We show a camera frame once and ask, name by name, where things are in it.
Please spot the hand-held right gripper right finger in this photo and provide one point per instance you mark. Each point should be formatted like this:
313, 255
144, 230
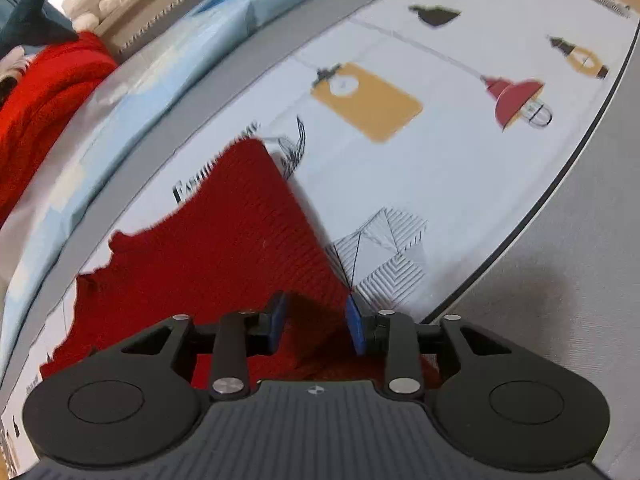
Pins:
356, 325

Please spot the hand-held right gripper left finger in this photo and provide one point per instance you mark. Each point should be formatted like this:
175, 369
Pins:
277, 320

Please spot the dark red knit sweater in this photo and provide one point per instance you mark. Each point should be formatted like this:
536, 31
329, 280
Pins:
225, 250

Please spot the light blue sheet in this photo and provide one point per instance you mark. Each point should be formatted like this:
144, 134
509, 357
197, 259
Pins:
150, 85

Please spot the bright red folded blanket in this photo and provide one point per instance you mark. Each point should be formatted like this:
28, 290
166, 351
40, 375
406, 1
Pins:
45, 100

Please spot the teal shark plush toy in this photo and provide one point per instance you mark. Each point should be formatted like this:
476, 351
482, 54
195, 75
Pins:
30, 25

